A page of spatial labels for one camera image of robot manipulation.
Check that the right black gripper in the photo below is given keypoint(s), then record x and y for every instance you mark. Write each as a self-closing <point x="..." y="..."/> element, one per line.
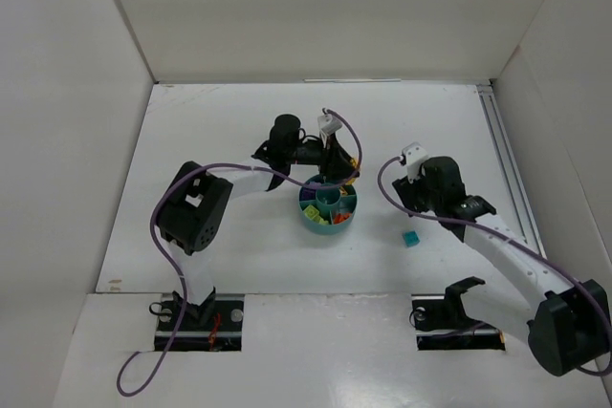
<point x="408" y="195"/>

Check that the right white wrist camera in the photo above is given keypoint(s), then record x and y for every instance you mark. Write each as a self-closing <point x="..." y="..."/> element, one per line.
<point x="412" y="158"/>

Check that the lime green lego brick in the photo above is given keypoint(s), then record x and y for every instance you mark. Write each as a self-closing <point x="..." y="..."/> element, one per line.
<point x="311" y="213"/>

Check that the aluminium rail right edge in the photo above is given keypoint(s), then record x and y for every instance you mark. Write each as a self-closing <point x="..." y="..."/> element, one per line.
<point x="522" y="210"/>

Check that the dark purple lego brick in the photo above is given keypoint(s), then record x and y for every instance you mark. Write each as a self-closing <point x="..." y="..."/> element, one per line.
<point x="307" y="194"/>

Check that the teal small lego brick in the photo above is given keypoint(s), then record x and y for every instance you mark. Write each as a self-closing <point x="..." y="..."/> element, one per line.
<point x="411" y="238"/>

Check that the orange round lego piece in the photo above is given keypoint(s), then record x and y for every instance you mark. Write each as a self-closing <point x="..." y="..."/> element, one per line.
<point x="341" y="217"/>

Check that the teal round divided container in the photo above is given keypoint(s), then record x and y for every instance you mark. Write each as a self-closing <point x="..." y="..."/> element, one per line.
<point x="329" y="203"/>

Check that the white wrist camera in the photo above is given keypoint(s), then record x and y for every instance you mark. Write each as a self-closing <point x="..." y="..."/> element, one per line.
<point x="412" y="158"/>
<point x="328" y="125"/>

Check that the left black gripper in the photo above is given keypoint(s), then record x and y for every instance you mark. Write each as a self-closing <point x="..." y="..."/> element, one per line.
<point x="338" y="162"/>

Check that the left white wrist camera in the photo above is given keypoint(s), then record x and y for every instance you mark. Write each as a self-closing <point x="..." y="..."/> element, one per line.
<point x="328" y="125"/>

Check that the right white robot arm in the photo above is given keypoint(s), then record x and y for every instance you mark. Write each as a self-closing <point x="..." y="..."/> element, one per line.
<point x="565" y="322"/>

